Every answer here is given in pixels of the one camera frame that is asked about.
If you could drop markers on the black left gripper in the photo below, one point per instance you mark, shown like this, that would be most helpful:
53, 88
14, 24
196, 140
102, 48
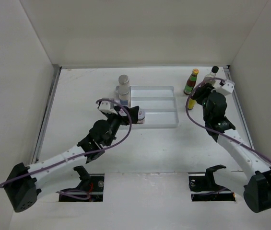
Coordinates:
125, 120

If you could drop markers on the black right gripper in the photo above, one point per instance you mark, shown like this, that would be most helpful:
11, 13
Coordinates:
206, 90

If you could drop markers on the small yellow label bottle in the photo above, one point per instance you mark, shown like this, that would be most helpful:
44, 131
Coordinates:
191, 103

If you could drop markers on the red sauce bottle yellow cap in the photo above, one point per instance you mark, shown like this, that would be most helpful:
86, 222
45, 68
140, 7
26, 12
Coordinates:
191, 82

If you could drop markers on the spice jar white red lid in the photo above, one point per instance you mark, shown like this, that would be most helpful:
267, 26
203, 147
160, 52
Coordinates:
141, 116

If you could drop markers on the tall jar silver lid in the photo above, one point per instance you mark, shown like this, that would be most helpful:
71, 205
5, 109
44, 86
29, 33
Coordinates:
124, 96

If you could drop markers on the small bottle blue label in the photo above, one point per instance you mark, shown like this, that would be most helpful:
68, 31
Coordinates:
124, 81

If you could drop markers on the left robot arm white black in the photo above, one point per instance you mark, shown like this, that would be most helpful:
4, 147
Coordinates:
26, 184

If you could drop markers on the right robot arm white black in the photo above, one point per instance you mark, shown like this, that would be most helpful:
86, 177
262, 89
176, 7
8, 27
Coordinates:
255, 185

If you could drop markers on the dark soy sauce bottle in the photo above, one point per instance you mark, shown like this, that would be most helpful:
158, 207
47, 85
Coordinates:
210, 78

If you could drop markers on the white divided organizer tray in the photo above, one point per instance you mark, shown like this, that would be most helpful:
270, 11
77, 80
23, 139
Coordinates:
158, 103

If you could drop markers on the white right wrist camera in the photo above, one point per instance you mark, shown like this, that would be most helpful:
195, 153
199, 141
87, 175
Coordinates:
226, 88

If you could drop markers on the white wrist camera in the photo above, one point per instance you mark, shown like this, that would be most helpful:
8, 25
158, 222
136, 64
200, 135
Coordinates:
107, 107
226, 88

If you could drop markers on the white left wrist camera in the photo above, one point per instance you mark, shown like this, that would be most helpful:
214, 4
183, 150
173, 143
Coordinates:
107, 107

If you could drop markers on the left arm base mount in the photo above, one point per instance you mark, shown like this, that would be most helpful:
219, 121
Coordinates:
90, 188

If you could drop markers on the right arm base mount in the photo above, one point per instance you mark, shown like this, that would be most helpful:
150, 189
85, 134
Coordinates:
203, 187

